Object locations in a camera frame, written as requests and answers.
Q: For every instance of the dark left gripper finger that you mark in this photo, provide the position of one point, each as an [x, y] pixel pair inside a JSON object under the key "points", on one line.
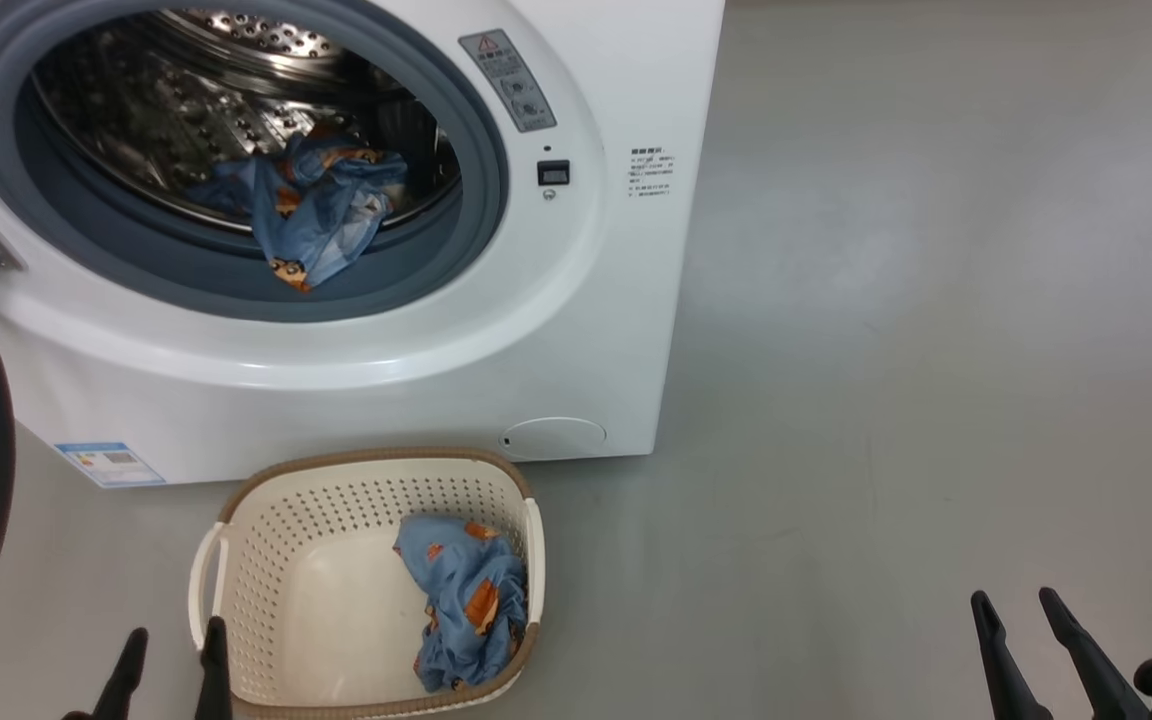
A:
{"points": [[126, 680], [214, 680]]}

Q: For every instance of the blue energy label sticker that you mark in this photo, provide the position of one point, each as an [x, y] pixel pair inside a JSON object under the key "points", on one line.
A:
{"points": [[109, 465]]}

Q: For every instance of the cream and blue garment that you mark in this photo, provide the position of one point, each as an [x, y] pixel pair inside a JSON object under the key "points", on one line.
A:
{"points": [[316, 210]]}

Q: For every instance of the grey warning sticker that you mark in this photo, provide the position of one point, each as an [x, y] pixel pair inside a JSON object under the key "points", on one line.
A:
{"points": [[508, 82]]}

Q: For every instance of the cream perforated laundry basket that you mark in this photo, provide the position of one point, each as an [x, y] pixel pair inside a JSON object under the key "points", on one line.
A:
{"points": [[336, 620]]}

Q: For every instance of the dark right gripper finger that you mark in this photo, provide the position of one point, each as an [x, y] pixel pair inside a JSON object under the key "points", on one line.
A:
{"points": [[1096, 675], [1011, 690]]}

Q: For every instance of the round white filter cover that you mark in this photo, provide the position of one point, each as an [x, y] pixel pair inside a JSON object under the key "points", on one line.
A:
{"points": [[553, 439]]}

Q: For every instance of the white front-load washing machine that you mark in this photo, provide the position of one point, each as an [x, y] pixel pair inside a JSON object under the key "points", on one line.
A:
{"points": [[586, 300]]}

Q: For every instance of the blue orange-print garment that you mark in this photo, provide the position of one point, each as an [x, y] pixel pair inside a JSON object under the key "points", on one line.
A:
{"points": [[466, 600]]}

